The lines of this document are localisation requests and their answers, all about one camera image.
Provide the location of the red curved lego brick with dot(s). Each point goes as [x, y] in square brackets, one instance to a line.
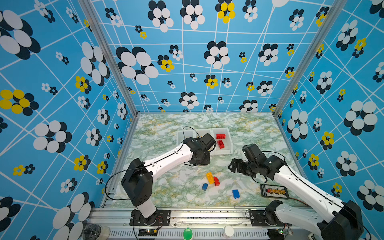
[216, 181]

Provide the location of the red arched lego brick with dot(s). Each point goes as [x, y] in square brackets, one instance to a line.
[221, 144]

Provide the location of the yellow long lego brick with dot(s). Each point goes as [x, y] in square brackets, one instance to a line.
[210, 178]

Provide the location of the right white plastic bin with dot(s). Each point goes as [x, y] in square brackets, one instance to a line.
[224, 142]

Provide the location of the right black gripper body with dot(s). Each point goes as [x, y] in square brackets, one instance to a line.
[245, 168]

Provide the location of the clear tape roll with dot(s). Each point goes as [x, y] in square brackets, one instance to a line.
[96, 232]

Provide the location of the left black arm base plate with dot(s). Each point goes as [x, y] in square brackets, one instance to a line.
[159, 218]

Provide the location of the blue lego brick front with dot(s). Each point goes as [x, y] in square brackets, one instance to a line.
[236, 194]

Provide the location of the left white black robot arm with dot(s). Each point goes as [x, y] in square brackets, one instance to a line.
[140, 176]

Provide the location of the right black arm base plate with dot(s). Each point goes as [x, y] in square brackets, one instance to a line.
[258, 219]

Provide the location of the aluminium front rail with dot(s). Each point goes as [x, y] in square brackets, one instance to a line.
[206, 223]

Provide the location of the small blue lego brick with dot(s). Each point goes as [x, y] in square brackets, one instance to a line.
[205, 186]

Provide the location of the green push button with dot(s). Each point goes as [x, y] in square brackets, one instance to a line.
[188, 234]

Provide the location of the left white plastic bin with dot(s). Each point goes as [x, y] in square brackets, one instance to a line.
[184, 134]

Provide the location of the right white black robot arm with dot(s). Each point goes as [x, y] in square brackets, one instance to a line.
[330, 219]

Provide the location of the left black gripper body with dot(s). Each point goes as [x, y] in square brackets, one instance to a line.
[204, 160]

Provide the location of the white round knob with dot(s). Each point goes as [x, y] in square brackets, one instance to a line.
[228, 231]

